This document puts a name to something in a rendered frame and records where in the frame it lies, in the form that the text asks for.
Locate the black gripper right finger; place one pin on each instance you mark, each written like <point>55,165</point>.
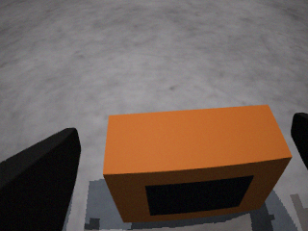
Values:
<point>300,135</point>

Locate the orange block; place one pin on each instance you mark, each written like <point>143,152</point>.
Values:
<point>191,164</point>

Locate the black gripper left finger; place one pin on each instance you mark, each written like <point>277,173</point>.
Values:
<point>36,184</point>

